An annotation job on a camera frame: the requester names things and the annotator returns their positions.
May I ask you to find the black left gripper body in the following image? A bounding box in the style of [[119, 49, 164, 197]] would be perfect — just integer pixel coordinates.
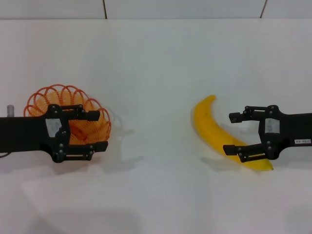
[[0, 104, 72, 164]]

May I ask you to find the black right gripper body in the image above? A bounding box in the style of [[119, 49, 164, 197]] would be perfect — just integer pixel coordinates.
[[258, 104, 312, 160]]

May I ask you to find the orange woven plastic basket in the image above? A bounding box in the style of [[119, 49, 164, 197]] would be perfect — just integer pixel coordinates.
[[23, 84, 113, 147]]

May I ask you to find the yellow banana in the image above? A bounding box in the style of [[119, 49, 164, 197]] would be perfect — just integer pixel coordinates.
[[192, 94, 274, 172]]

